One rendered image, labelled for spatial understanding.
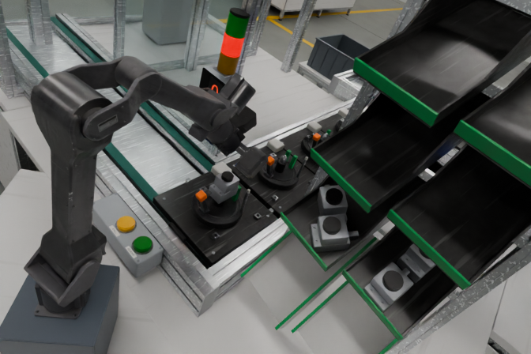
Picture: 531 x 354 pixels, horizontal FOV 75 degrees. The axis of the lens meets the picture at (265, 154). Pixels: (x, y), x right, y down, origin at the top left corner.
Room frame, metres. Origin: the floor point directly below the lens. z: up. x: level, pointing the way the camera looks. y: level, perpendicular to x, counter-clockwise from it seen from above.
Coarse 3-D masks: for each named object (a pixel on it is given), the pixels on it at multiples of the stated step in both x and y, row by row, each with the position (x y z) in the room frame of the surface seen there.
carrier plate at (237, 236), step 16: (208, 176) 0.72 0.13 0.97; (176, 192) 0.62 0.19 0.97; (192, 192) 0.64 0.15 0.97; (240, 192) 0.71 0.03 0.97; (160, 208) 0.56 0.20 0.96; (176, 208) 0.57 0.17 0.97; (256, 208) 0.67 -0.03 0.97; (176, 224) 0.53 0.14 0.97; (192, 224) 0.54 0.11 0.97; (240, 224) 0.60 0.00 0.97; (256, 224) 0.62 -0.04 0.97; (192, 240) 0.50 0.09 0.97; (208, 240) 0.51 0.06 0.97; (224, 240) 0.53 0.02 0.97; (240, 240) 0.55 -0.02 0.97; (208, 256) 0.47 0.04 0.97; (224, 256) 0.50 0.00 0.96
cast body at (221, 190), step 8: (216, 176) 0.62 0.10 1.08; (224, 176) 0.62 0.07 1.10; (232, 176) 0.63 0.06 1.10; (216, 184) 0.61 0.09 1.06; (224, 184) 0.60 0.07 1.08; (232, 184) 0.61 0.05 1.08; (216, 192) 0.60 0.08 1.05; (224, 192) 0.60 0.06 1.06; (232, 192) 0.62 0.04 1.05; (216, 200) 0.59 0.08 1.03; (224, 200) 0.60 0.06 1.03
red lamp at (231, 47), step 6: (228, 36) 0.80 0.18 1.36; (228, 42) 0.80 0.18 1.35; (234, 42) 0.80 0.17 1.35; (240, 42) 0.81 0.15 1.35; (222, 48) 0.80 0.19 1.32; (228, 48) 0.80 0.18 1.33; (234, 48) 0.80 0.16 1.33; (240, 48) 0.81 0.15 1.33; (228, 54) 0.80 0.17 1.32; (234, 54) 0.80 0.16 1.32
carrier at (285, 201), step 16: (272, 144) 0.96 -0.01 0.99; (288, 160) 0.91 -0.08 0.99; (304, 160) 0.84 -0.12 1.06; (240, 176) 0.77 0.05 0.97; (256, 176) 0.80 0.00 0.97; (272, 176) 0.80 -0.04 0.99; (288, 176) 0.83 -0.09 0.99; (304, 176) 0.88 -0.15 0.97; (256, 192) 0.73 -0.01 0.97; (272, 192) 0.76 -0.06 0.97; (288, 192) 0.78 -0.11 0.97; (304, 192) 0.81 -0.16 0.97; (272, 208) 0.70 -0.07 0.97
